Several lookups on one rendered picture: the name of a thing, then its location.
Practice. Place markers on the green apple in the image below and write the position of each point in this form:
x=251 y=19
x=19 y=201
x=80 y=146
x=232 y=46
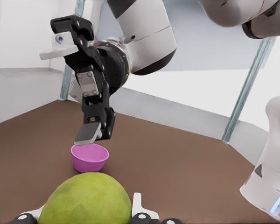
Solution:
x=86 y=200

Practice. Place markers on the silver frame post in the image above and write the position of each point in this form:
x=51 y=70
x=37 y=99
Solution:
x=65 y=84
x=247 y=88

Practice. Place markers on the pink bowl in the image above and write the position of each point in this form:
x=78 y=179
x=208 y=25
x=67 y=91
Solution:
x=89 y=158

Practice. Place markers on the pale left gripper left finger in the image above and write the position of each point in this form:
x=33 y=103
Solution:
x=25 y=215

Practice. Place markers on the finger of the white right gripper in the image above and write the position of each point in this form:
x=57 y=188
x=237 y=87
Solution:
x=60 y=50

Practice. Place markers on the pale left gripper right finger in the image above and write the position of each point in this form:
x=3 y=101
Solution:
x=137 y=205

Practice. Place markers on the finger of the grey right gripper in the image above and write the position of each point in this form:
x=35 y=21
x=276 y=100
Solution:
x=87 y=134

